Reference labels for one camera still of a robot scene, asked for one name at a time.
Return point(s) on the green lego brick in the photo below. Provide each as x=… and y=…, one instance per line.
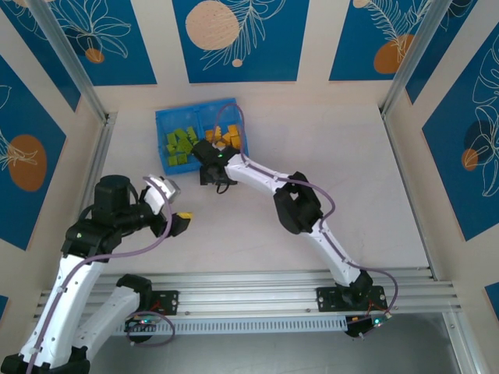
x=191, y=134
x=171, y=138
x=180, y=133
x=172, y=159
x=181, y=146
x=170, y=149
x=182, y=159
x=190, y=147

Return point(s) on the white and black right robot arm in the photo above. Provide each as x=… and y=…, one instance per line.
x=253, y=171

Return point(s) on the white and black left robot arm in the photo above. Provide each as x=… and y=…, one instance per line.
x=66, y=288

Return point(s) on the blue two-compartment plastic bin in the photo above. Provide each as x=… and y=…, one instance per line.
x=161, y=117

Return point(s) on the small controller circuit board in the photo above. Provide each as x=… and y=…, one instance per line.
x=142, y=323
x=362, y=325

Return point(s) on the aluminium side rail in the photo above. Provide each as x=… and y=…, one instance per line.
x=399, y=156
x=102, y=148

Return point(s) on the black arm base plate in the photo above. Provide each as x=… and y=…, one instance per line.
x=169, y=302
x=327, y=298

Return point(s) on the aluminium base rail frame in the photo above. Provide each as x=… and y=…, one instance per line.
x=249, y=288

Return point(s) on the aluminium frame post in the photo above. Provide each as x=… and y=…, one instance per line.
x=397, y=93
x=86, y=93

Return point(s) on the blue floral wall panel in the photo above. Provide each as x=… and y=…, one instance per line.
x=351, y=23
x=3, y=308
x=43, y=58
x=460, y=39
x=23, y=117
x=273, y=39
x=136, y=39
x=448, y=175
x=493, y=296

